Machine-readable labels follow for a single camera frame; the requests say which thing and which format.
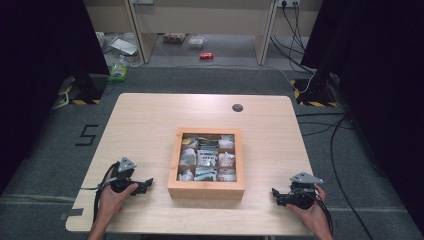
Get wooden box with glass lid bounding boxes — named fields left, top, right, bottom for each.
left=167, top=127, right=246, bottom=201

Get thick white cable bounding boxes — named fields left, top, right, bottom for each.
left=50, top=91, right=70, bottom=111

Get black floor cables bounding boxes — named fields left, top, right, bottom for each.
left=295, top=111, right=375, bottom=240

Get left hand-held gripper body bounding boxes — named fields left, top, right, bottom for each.
left=109, top=156, right=141, bottom=194

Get clear plastic container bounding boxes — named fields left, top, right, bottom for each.
left=187, top=35, right=207, bottom=50

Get black curtain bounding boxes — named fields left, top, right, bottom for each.
left=300, top=0, right=424, bottom=234
left=0, top=0, right=110, bottom=198

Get person's left hand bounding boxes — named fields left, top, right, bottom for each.
left=98, top=169, right=139, bottom=216

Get group of small packets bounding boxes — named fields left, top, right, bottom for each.
left=178, top=133, right=238, bottom=183

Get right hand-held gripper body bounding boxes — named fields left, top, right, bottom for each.
left=283, top=171, right=324, bottom=210

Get black stand base hazard tape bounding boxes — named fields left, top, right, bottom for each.
left=68, top=73, right=108, bottom=106
left=289, top=77, right=338, bottom=108

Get person's right hand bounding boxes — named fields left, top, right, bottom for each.
left=285, top=183, right=330, bottom=232

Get white plastic sheets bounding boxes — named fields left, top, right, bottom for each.
left=96, top=31, right=140, bottom=58

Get brown egg carton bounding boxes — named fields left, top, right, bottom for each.
left=162, top=32, right=187, bottom=45

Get thin white cable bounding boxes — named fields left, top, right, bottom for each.
left=266, top=64, right=316, bottom=95

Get black cables from socket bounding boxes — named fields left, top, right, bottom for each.
left=269, top=1, right=316, bottom=75

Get left hand-held gripper black cable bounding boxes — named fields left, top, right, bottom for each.
left=92, top=162, right=121, bottom=224

